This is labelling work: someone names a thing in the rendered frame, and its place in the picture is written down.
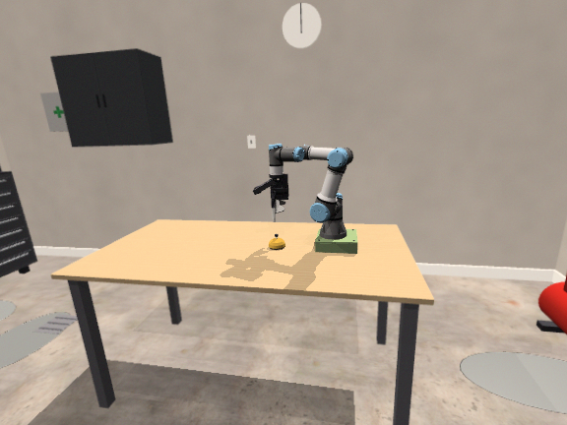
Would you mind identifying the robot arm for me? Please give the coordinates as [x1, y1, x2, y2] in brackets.
[269, 144, 353, 239]

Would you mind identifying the gold dome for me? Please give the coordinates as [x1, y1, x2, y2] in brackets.
[269, 234, 285, 250]

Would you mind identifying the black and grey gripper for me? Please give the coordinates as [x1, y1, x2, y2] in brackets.
[269, 174, 288, 222]

